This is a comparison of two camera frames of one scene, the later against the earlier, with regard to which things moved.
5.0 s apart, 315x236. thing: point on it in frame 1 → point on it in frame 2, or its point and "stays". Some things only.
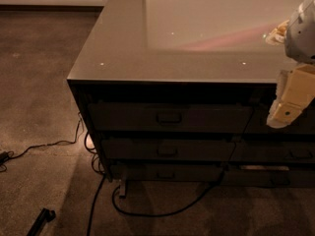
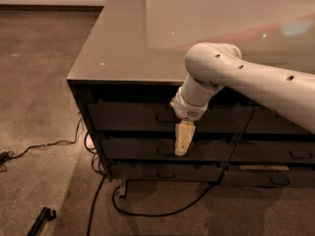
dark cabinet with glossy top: (175, 84) stays
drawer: (168, 117) stays
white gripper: (302, 33) → (187, 110)
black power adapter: (5, 156) stays
